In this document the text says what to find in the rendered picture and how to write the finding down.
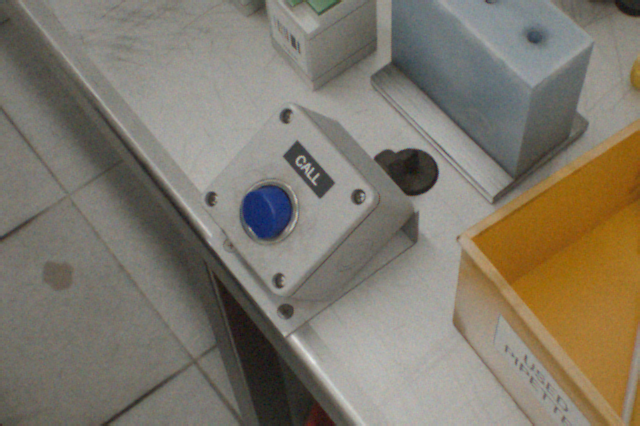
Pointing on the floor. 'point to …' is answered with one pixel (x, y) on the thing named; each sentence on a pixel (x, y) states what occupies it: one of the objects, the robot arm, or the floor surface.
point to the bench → (486, 398)
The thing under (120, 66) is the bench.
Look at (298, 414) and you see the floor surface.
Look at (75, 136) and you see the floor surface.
